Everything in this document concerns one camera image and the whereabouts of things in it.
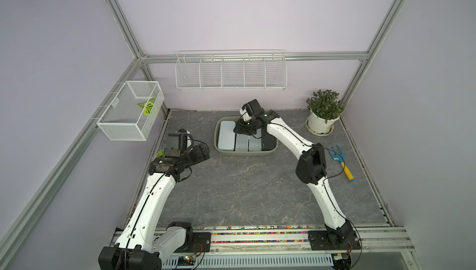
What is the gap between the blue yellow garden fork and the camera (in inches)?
36.6

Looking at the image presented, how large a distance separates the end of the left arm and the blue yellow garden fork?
695 millimetres

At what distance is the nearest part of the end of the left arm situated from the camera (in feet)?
1.70
